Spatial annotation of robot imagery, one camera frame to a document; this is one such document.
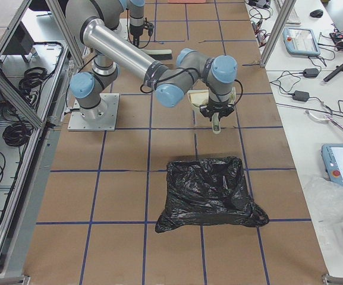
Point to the clear plastic bag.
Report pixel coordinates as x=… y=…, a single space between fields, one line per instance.
x=324 y=199

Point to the black bar tool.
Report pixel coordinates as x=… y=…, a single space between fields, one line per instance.
x=334 y=73

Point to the black computer mouse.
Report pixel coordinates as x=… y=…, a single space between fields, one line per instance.
x=318 y=13

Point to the bread slice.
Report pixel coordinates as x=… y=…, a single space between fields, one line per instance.
x=199 y=98

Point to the pale green hand brush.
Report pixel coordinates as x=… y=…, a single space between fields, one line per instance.
x=159 y=54

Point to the black power adapter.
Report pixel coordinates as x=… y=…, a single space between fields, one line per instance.
x=310 y=72
x=301 y=96

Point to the pale green dustpan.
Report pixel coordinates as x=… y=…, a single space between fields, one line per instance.
x=216 y=125

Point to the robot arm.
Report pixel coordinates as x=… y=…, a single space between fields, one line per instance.
x=138 y=23
x=93 y=23

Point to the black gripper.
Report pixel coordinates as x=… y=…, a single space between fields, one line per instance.
x=135 y=30
x=217 y=105

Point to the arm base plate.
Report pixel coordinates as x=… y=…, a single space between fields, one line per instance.
x=101 y=118

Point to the aluminium frame post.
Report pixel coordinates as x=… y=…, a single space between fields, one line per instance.
x=276 y=31

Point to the black trash bag bin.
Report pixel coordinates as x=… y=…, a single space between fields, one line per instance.
x=207 y=192

